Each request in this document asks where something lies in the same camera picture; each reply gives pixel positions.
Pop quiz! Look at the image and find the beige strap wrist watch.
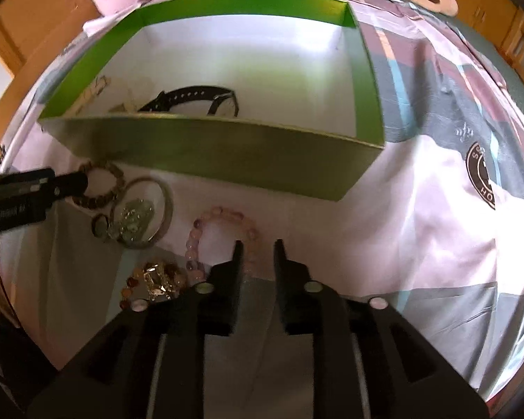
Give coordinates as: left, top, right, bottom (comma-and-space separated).
72, 74, 134, 114

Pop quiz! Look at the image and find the brown bead bracelet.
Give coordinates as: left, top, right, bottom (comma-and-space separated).
72, 161, 125, 209

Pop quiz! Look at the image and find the orange bead bracelet gold charm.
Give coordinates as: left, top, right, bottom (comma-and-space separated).
118, 259, 188, 310

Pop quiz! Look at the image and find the wooden cabinet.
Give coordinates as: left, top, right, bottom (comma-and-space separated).
428, 0, 524, 118

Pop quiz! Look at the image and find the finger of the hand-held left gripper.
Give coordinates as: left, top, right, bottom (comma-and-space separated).
51, 170, 89, 204

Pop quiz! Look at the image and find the wooden bed frame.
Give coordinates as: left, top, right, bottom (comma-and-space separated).
0, 0, 101, 175

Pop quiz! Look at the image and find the black leather strap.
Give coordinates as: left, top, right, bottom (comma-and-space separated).
137, 86, 241, 118

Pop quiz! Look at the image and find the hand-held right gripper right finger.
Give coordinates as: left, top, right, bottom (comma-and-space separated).
273, 239, 490, 419

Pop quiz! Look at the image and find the silver bangle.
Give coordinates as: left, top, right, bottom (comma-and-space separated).
109, 177, 174, 249

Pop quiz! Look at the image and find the small grey ring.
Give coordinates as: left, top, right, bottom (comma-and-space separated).
92, 214, 112, 240

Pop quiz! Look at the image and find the green cardboard box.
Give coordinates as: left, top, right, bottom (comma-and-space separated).
37, 0, 385, 201

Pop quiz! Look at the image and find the printed patchwork bed sheet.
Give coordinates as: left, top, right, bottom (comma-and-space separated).
0, 0, 524, 402

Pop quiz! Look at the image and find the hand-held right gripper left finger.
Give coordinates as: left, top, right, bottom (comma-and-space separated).
26, 240, 245, 419

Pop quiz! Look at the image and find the pink crystal bead bracelet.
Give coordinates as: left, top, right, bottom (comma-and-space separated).
184, 206, 260, 278

